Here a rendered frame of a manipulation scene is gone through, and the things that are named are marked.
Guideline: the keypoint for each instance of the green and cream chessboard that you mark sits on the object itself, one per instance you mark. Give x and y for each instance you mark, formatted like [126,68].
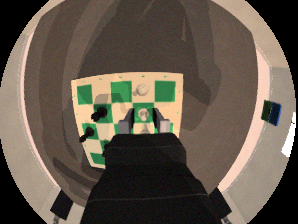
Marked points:
[117,93]

